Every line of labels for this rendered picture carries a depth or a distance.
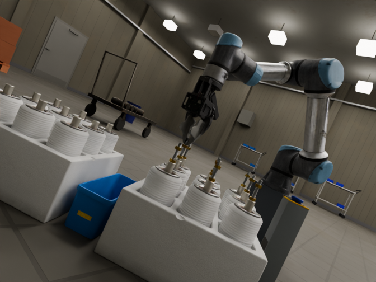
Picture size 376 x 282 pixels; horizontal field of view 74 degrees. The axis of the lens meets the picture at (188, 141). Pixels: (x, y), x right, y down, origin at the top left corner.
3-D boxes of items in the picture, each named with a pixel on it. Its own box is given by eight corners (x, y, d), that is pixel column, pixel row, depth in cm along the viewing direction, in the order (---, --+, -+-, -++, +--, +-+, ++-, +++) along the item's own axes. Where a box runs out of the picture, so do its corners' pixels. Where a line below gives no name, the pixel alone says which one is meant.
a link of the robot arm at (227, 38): (250, 44, 77) (231, 28, 73) (235, 76, 77) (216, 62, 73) (234, 46, 84) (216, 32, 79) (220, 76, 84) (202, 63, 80)
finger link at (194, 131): (179, 142, 76) (191, 114, 76) (188, 145, 81) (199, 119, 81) (188, 145, 74) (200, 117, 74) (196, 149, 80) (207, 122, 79)
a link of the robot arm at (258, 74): (247, 67, 93) (226, 51, 87) (269, 67, 83) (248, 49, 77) (238, 87, 93) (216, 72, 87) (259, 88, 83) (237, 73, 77)
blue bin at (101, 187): (106, 200, 97) (118, 172, 97) (130, 212, 96) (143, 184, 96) (58, 224, 68) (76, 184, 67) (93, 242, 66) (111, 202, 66)
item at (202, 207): (194, 267, 63) (224, 202, 62) (159, 250, 63) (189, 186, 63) (194, 250, 72) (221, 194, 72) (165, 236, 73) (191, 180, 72)
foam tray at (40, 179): (28, 154, 107) (45, 117, 107) (106, 194, 104) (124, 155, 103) (-77, 160, 69) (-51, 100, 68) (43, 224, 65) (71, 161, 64)
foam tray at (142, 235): (140, 212, 101) (158, 172, 101) (228, 257, 97) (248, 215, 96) (93, 252, 63) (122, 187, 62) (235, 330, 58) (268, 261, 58)
